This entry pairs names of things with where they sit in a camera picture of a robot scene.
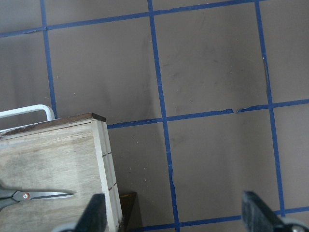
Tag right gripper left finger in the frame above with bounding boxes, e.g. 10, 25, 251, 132
75, 193, 107, 232

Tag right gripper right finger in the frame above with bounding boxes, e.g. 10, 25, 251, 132
242, 191, 284, 232

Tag wooden drawer with white handle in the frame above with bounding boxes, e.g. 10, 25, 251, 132
0, 104, 122, 232

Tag grey orange scissors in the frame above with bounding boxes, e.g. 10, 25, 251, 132
0, 180, 74, 211

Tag dark wooden cabinet box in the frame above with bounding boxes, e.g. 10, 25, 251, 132
118, 192, 137, 232

